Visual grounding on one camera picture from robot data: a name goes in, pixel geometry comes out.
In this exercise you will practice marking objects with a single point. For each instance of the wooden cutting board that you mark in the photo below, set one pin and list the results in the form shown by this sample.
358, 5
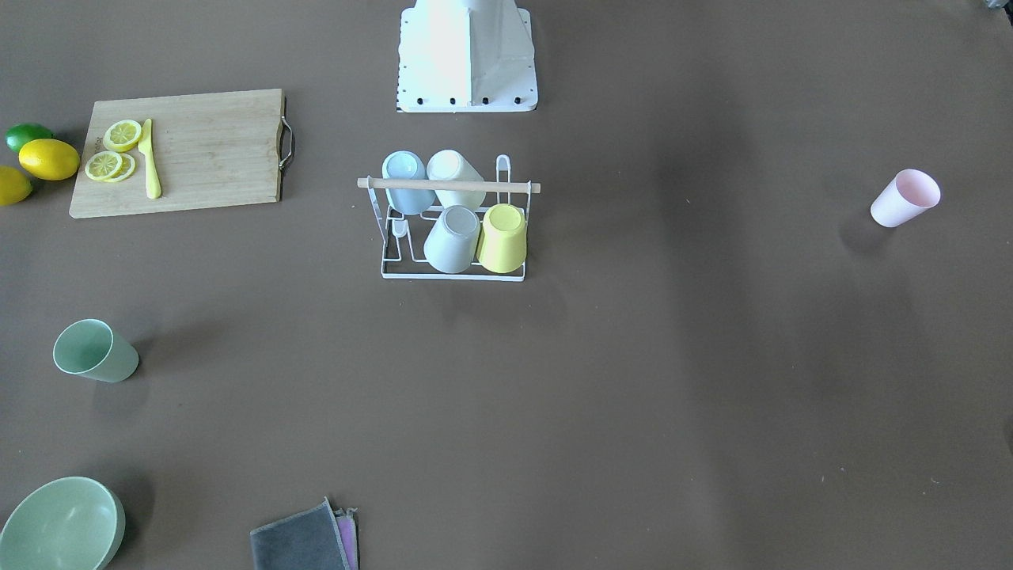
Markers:
211, 150

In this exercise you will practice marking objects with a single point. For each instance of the grey cloth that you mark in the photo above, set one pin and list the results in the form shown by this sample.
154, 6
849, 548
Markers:
308, 540

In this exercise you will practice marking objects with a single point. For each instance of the pink cloth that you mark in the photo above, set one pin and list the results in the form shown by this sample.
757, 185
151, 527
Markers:
346, 521

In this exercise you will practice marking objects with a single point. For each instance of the yellow plastic knife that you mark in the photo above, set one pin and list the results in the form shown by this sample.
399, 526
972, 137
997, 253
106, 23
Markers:
146, 148

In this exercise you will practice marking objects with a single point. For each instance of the pink cup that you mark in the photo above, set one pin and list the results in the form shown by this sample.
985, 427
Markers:
908, 195

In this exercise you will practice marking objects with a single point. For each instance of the yellow lemon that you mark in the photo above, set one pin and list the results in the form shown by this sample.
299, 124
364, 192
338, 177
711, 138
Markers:
14, 186
49, 159

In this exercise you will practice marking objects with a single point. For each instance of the green bowl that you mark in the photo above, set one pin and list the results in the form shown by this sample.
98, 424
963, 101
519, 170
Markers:
70, 523

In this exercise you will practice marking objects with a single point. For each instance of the cream white cup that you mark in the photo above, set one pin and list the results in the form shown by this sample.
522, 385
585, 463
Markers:
449, 165

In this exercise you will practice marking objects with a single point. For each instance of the yellow cup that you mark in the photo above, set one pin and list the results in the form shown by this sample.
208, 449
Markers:
502, 245

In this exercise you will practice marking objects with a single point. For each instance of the grey cup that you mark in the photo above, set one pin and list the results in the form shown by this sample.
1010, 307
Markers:
451, 245

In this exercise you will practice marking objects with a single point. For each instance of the white wire cup rack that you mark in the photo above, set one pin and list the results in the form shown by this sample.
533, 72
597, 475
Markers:
406, 208

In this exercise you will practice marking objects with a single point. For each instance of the mint green cup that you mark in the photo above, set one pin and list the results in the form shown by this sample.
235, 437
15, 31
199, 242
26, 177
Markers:
91, 349

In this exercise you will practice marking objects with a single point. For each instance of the green lime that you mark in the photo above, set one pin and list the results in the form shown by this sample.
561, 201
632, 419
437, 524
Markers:
22, 133

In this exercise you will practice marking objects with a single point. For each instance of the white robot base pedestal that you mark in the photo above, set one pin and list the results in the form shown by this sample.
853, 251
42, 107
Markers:
466, 56

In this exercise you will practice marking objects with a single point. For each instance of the lemon slice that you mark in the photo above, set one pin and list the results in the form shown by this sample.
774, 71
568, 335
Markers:
125, 171
122, 136
103, 166

